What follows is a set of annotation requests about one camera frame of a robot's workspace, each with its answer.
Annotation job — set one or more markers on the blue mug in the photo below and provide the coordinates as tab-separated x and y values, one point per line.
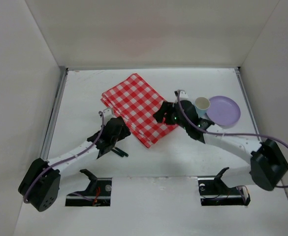
201	104

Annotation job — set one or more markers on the gold fork green handle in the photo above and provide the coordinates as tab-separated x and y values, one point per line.
122	152

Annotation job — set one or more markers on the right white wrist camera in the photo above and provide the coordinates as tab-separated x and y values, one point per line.
181	94

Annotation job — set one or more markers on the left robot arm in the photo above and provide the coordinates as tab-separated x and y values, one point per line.
68	174

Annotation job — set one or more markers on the left aluminium rail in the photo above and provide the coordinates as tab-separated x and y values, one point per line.
54	114

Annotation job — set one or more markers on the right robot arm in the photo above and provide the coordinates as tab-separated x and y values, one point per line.
266	164

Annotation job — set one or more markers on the gold knife green handle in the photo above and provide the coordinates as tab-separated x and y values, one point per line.
118	153

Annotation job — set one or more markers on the purple plate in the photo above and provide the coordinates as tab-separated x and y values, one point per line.
223	111

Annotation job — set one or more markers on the right aluminium rail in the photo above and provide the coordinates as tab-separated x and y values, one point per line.
240	81

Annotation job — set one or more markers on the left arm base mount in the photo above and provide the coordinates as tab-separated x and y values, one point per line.
96	194

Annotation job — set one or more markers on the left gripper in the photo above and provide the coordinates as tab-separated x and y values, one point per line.
112	146

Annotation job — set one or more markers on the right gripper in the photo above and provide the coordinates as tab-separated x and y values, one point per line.
164	114

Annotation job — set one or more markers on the aluminium rail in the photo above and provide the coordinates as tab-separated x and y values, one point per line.
54	114
240	81

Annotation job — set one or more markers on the red checkered cloth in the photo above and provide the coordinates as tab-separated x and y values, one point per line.
136	101

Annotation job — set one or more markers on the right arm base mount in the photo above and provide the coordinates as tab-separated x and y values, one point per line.
214	192

